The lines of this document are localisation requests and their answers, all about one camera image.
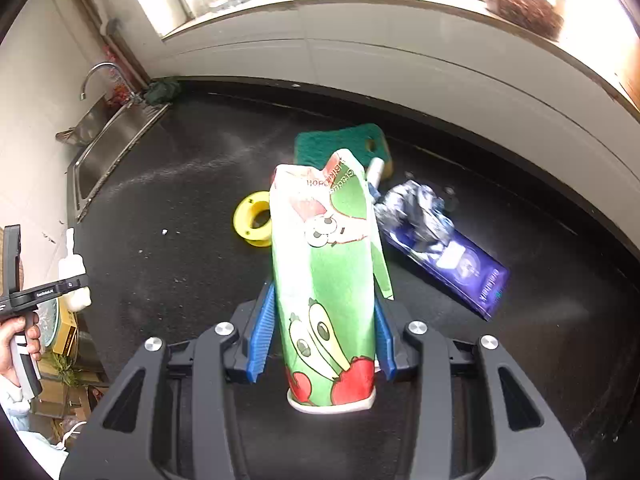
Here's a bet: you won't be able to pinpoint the green printed drink carton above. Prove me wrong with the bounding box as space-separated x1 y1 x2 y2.
270 147 396 413

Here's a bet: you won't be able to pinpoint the brown bristly brush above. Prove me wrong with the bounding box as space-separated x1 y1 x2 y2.
485 0 566 41

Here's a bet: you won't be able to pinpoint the chrome faucet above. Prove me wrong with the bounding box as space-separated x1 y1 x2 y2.
80 61 143 106

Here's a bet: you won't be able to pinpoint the red printed packet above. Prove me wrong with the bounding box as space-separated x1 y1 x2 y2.
102 45 132 107

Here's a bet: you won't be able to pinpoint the steel sink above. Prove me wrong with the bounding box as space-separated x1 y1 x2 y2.
67 100 171 223

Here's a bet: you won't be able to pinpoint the small white tube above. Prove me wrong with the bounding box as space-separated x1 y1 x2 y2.
367 157 386 196

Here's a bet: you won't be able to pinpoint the brown cardboard box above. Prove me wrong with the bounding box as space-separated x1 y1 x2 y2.
30 380 103 422

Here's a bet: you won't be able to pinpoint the yellow cardboard box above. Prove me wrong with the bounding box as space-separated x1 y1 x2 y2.
50 310 80 356

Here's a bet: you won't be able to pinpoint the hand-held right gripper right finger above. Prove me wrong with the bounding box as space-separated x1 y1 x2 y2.
372 300 587 480

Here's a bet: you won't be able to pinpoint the person's left hand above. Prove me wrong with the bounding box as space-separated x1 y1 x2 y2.
0 321 45 388

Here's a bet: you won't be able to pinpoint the dark green cloth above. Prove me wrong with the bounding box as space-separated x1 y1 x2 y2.
145 77 181 106

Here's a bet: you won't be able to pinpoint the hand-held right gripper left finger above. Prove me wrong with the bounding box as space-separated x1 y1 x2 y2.
60 282 277 480

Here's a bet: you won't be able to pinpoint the silver foil wrapper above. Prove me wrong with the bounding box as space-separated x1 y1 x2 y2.
375 182 456 256

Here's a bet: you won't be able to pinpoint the yellow tape roll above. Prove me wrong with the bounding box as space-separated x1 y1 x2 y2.
233 191 274 248

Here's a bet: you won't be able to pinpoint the dark blue pouch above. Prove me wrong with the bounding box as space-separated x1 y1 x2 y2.
382 225 511 322

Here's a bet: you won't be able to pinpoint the yellow green scouring sponge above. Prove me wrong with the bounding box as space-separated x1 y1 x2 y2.
292 122 396 183

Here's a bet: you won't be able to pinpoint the white pump bottle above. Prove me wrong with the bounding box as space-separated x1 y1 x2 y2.
57 227 93 311

